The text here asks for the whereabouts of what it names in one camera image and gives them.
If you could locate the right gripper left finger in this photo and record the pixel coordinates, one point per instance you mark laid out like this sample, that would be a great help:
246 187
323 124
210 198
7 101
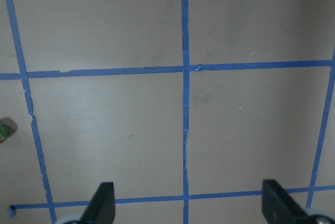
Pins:
101 208

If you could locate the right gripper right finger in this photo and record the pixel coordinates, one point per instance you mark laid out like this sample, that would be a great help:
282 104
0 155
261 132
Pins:
278 206

